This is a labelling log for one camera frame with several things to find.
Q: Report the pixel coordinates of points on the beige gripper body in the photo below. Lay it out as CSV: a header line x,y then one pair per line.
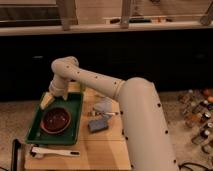
x,y
59,90

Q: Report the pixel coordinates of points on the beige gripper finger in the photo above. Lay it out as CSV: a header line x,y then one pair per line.
x,y
48,98

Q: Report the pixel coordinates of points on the dark red bowl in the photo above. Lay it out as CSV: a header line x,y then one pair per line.
x,y
55,120

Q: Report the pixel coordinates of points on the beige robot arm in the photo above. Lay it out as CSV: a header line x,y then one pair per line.
x,y
145,127

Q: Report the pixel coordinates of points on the green plastic tray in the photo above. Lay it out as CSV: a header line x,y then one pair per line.
x,y
73,105

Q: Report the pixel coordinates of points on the blue sponge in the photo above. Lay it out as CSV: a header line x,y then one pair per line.
x,y
97,125

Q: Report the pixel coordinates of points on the clear plastic bag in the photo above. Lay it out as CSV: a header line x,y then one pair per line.
x,y
103,106

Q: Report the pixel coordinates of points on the wooden railing shelf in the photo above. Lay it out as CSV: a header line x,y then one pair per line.
x,y
39,17

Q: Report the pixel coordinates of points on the white handled brush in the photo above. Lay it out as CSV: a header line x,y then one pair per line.
x,y
40,151

